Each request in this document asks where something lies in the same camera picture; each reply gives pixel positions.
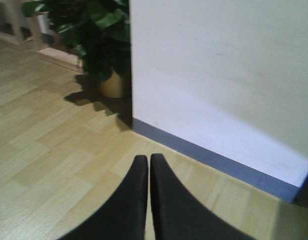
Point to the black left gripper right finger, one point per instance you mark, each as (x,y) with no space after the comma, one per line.
(177,214)

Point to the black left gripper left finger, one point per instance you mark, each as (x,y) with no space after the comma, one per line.
(123,215)

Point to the green potted plant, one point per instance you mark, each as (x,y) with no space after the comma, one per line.
(99,31)

